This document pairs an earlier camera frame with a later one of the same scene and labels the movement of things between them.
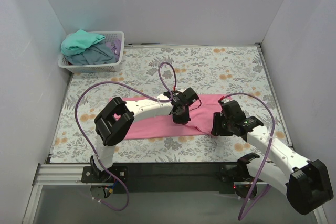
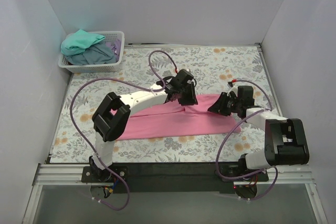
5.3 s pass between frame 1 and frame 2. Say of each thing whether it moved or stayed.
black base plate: stayed
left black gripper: moved
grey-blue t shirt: stayed
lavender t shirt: stayed
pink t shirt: stayed
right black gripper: moved
